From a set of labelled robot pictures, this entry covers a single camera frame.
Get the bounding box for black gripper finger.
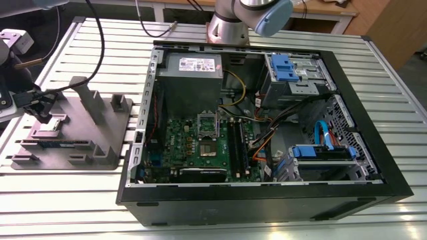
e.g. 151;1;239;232
26;94;58;124

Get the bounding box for silver CPU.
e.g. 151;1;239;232
42;117;63;131

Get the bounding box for metal socket cover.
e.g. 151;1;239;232
197;112;221;138

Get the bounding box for locking lever wire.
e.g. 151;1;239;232
215;109;223;141

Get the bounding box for CPU socket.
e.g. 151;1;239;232
198;139;219;158

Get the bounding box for RAM stick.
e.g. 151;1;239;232
22;139;91;149

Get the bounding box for grey parts rack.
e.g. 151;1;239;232
10;76;135;171

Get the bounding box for green motherboard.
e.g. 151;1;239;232
142;109;267;184

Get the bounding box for grey power supply unit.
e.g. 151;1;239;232
155;52;225;115

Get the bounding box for black graphics card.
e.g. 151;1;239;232
169;166;229;184

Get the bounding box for RAM slot white clips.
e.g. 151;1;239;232
230;119;242;176

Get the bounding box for metal drive cage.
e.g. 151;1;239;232
273;143;383;183
259;52;338;108

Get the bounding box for black PC case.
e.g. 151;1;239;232
115;38;415;228

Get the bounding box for hard disk in blue carrier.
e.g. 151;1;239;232
289;146;358;161

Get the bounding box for wooden cabinet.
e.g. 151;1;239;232
345;0;427;72

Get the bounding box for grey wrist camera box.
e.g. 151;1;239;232
0;28;35;55

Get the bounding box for black camera cable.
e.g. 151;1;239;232
19;0;107;106

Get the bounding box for black cable metal plug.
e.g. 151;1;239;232
135;0;179;38

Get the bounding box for yellow black wire bundle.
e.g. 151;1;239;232
219;69;249;108

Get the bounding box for black white wire bundle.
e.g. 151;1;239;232
218;107;271;124

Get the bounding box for orange wire bundle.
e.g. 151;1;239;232
250;143;269;165

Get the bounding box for black cable bundle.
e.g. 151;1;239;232
251;94;337;148

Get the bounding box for blue plastic drive bracket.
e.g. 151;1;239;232
271;53;301;83

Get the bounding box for blue flat wire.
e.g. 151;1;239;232
314;119;338;151

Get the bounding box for wooden desk white frame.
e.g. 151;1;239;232
153;0;361;35

